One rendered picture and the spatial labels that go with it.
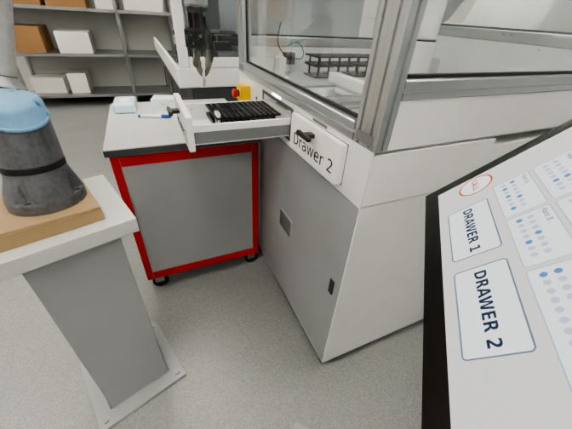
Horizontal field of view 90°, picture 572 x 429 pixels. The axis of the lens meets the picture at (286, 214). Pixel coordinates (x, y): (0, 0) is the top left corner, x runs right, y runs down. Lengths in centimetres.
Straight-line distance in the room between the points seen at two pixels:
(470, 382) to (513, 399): 3
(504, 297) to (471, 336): 4
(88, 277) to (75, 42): 412
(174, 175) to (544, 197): 113
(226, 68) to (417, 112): 136
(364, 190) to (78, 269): 71
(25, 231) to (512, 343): 79
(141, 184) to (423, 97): 100
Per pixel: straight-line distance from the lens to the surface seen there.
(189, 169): 125
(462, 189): 45
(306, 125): 88
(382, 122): 65
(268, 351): 136
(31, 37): 493
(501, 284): 30
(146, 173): 124
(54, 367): 156
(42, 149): 78
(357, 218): 75
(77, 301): 93
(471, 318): 28
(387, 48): 65
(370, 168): 68
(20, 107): 76
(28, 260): 78
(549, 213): 34
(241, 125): 96
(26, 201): 82
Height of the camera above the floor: 118
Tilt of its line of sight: 35 degrees down
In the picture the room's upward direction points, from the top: 4 degrees clockwise
